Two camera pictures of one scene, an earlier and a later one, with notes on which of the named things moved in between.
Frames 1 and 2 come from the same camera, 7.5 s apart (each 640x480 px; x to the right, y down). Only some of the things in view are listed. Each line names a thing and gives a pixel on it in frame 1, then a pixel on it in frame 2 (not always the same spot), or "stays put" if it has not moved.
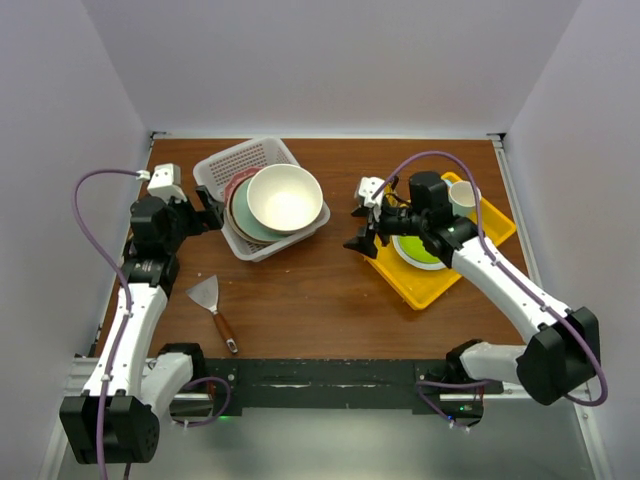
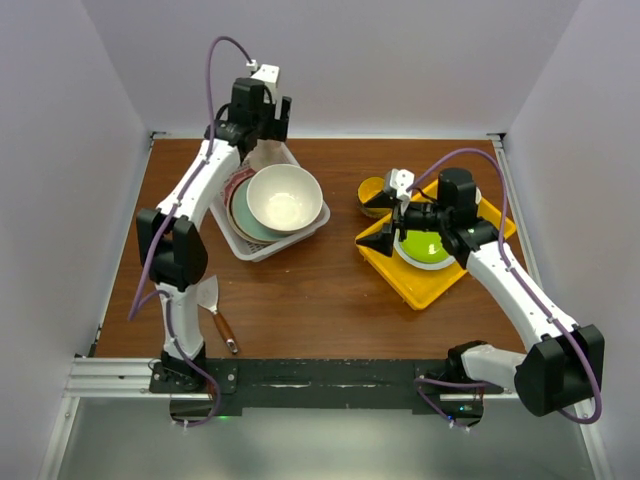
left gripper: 199,218 → 276,129
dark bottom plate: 230,218 stays put
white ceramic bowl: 284,197 stays put
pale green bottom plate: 244,217 stays put
